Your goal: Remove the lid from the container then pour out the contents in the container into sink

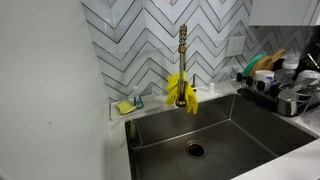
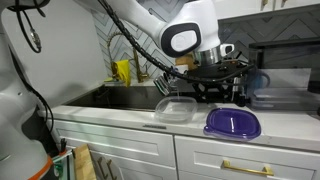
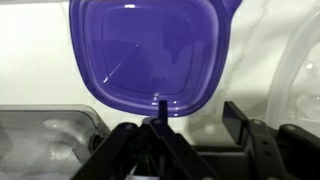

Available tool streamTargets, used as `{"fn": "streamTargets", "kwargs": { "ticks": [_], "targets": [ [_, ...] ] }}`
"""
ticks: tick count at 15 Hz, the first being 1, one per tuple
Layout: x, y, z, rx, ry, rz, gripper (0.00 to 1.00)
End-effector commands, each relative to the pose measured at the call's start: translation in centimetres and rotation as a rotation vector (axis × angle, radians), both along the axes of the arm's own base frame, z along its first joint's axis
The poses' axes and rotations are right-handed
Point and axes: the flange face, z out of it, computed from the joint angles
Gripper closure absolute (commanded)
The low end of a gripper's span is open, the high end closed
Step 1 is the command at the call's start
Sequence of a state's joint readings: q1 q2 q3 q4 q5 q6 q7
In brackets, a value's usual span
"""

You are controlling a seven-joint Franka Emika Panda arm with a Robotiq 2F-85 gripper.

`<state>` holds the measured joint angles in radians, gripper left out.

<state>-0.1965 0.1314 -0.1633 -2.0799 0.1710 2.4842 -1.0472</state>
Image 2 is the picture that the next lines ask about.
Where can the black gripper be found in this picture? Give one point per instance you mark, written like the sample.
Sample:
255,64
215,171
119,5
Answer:
220,71

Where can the purple plastic container lid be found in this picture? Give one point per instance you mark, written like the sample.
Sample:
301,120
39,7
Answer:
233,123

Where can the clear plastic container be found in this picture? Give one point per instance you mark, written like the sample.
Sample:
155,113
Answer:
175,110

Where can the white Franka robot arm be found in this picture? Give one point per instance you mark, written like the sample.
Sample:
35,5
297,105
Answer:
190,16

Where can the stainless steel sink basin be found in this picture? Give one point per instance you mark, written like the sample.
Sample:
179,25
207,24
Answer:
116,96

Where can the steel dish rack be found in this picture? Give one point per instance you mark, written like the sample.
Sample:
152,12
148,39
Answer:
185,88

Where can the white mug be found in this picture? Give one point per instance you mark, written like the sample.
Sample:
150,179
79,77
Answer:
181,69

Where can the wooden cutting board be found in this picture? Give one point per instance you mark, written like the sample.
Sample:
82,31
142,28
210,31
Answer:
185,61

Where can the steel utensil cup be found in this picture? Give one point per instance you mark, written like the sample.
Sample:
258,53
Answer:
162,85

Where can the clear plastic storage bin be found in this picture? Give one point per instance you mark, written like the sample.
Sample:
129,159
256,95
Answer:
286,96

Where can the gold faucet lever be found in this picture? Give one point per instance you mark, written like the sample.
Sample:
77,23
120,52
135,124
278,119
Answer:
143,77

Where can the gold spring neck faucet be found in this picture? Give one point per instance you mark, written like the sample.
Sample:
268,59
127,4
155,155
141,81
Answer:
135,56

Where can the yellow rubber gloves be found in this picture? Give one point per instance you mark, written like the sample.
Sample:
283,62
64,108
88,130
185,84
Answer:
123,71

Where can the white cabinet with drawers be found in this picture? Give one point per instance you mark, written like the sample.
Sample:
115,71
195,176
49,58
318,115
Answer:
133,146

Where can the yellow sponge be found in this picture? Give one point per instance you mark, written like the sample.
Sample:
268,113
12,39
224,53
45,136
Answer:
108,80

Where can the wooden plank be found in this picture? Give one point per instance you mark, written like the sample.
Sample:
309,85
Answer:
83,163

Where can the white wall cabinet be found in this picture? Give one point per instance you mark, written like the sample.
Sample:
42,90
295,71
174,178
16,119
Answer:
253,8

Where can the teal metal cart frame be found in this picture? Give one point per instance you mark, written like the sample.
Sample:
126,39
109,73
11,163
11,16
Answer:
63,165

